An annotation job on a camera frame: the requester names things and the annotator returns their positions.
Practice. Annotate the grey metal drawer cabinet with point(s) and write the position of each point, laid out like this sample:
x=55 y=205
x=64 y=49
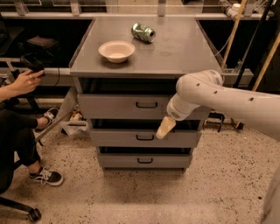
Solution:
x=179 y=48

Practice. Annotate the crushed green soda can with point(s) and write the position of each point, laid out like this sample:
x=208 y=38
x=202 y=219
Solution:
x=143 y=32

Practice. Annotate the black white sneaker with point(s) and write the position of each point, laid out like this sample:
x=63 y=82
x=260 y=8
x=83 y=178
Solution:
x=47 y=119
x=44 y=176

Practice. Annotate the black top drawer handle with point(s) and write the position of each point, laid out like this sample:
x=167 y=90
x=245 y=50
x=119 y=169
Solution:
x=146 y=105

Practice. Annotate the white paper bowl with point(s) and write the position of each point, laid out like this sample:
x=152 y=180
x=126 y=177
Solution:
x=116 y=51

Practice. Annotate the black white sneaker near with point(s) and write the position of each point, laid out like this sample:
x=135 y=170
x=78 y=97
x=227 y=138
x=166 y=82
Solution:
x=44 y=176

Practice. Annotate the black handheld device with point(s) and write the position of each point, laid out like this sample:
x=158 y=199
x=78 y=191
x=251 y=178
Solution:
x=30 y=61

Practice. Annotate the black white sneaker far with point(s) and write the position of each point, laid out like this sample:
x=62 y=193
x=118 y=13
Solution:
x=47 y=119

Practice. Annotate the grey middle drawer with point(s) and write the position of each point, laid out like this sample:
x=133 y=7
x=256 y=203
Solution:
x=142 y=133

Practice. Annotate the seated person black trousers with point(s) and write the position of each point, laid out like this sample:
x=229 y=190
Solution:
x=16 y=135

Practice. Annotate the person's hand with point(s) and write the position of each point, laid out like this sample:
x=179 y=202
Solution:
x=26 y=82

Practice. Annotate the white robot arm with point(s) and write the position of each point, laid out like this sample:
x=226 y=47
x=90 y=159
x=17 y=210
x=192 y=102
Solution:
x=258 y=110

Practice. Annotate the wooden frame stand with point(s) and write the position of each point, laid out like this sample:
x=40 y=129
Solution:
x=252 y=44

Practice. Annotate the black office chair base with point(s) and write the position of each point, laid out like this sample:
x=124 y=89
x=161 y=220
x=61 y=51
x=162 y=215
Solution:
x=33 y=213

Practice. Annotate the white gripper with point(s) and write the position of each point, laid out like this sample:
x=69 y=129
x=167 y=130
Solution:
x=174 y=112

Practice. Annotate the grey drawer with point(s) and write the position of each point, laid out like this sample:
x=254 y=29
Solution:
x=144 y=157
x=142 y=133
x=122 y=106

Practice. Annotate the grey bottom drawer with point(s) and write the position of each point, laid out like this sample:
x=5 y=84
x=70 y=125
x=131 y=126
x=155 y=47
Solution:
x=144 y=157

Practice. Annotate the grey top drawer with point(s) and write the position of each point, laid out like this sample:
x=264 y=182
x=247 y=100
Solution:
x=122 y=106

